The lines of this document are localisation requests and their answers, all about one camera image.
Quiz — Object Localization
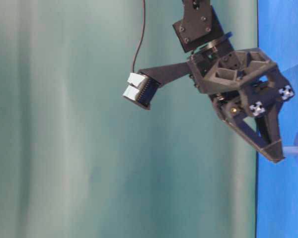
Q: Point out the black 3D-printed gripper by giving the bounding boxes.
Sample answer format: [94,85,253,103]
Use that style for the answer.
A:
[187,48,295,163]

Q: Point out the light blue shaft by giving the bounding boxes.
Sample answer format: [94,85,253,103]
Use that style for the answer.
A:
[283,145,298,156]

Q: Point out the blue cloth mat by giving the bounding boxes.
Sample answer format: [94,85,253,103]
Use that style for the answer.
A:
[256,0,298,238]

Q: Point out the teal backdrop curtain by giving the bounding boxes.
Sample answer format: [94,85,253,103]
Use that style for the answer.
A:
[0,0,256,238]

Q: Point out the wrist camera with white blocks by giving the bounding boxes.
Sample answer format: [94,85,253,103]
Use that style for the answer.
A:
[123,62,191,110]

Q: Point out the grey camera cable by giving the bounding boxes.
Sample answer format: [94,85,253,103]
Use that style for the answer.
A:
[131,0,147,73]

